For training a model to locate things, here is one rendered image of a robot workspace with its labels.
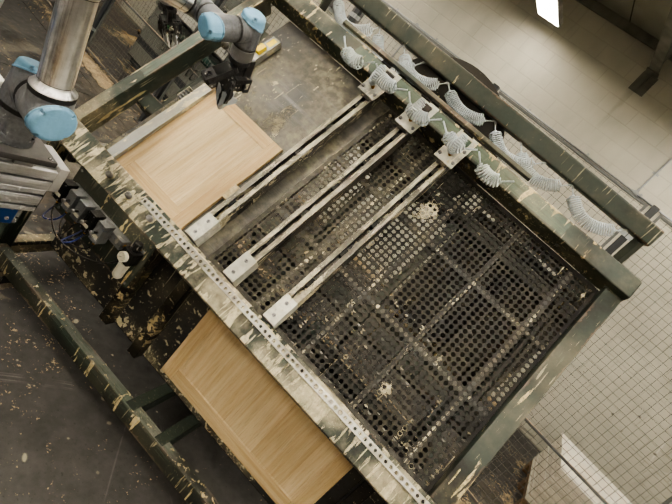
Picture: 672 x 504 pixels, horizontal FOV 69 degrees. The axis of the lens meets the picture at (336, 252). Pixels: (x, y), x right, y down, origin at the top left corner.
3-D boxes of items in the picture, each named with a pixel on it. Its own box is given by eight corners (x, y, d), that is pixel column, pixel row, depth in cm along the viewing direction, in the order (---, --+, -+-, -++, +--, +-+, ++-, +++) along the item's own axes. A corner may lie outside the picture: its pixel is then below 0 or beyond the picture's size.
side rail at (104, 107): (81, 126, 223) (71, 111, 213) (264, 7, 255) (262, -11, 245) (89, 134, 222) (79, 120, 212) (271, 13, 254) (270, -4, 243)
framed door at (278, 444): (164, 367, 229) (161, 368, 227) (231, 284, 214) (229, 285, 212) (294, 521, 211) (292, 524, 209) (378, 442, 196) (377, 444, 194)
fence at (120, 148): (109, 154, 212) (106, 149, 209) (274, 42, 240) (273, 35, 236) (116, 162, 211) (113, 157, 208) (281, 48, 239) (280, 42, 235)
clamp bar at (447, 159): (260, 315, 192) (255, 299, 170) (454, 142, 227) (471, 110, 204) (277, 333, 190) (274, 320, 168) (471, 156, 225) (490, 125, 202)
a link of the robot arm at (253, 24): (236, 3, 144) (260, 6, 150) (226, 36, 152) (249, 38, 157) (248, 20, 142) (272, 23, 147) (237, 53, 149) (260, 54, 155)
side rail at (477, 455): (422, 492, 180) (429, 496, 170) (591, 294, 212) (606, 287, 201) (438, 510, 178) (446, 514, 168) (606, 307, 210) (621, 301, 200)
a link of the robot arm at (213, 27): (189, 27, 146) (222, 30, 153) (207, 46, 141) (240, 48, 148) (193, 0, 141) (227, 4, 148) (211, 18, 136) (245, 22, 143)
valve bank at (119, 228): (24, 206, 198) (53, 160, 192) (55, 207, 211) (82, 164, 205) (98, 293, 188) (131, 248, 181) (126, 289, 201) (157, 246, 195)
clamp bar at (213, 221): (185, 234, 202) (170, 209, 180) (382, 79, 236) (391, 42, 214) (200, 251, 200) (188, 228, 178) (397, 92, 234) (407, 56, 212)
